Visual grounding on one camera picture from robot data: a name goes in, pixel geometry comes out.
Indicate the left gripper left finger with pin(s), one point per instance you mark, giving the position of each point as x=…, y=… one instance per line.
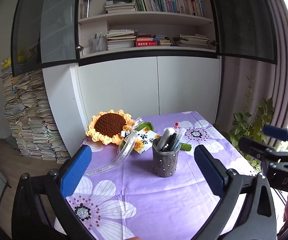
x=73, y=170

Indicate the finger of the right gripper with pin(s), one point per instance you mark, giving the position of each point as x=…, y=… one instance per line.
x=275, y=132
x=252, y=147

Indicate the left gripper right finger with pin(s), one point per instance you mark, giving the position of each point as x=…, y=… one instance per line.
x=212, y=169

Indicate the grey felt pen holder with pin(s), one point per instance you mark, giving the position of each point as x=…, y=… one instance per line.
x=164, y=164

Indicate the black marker pen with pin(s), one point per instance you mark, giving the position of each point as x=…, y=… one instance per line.
x=169, y=143

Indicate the red gel pen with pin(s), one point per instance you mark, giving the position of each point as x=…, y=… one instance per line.
x=176, y=126

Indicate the blue pen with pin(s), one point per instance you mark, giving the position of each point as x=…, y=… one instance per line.
x=179, y=137

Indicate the green potted plant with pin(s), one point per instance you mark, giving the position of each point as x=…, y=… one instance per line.
x=245, y=107

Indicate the crochet sunflower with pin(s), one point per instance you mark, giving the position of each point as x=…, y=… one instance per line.
x=107, y=127

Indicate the sunflower gift card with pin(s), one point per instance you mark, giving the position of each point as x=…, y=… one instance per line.
x=144, y=140

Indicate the pile of stacked books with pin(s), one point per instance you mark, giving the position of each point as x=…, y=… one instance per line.
x=30, y=118

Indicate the purple floral tablecloth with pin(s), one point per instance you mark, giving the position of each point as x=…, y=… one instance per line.
x=133, y=201

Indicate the right dark cabinet door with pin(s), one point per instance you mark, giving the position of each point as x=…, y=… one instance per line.
x=245, y=29

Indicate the clear pen cup on shelf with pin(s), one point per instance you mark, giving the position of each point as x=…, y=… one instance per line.
x=99, y=43

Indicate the red book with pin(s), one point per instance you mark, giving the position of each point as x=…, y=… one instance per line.
x=145, y=43

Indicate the white bookshelf cabinet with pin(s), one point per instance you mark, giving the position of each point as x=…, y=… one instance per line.
x=142, y=82

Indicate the left glass cabinet door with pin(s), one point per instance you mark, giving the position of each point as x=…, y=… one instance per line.
x=44, y=34

